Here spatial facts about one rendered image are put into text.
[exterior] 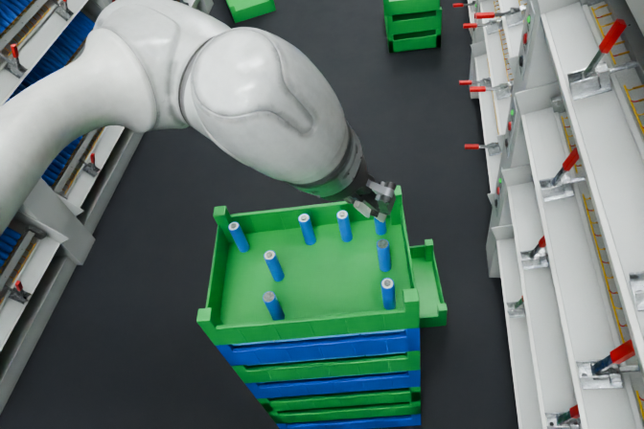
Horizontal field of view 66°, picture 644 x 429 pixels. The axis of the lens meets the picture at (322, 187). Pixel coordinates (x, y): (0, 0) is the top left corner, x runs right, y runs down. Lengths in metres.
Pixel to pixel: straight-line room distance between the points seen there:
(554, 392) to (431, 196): 0.78
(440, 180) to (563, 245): 0.83
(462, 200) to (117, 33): 1.16
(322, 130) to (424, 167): 1.16
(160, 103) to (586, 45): 0.52
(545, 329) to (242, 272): 0.49
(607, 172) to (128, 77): 0.47
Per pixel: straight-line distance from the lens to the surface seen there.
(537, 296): 0.91
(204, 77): 0.39
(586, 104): 0.65
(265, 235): 0.85
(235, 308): 0.79
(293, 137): 0.39
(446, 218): 1.43
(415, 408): 1.07
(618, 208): 0.55
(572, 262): 0.73
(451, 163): 1.57
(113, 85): 0.48
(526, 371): 1.06
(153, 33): 0.48
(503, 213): 1.12
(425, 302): 1.29
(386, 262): 0.75
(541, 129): 0.88
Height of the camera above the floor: 1.15
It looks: 48 degrees down
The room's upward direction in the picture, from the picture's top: 13 degrees counter-clockwise
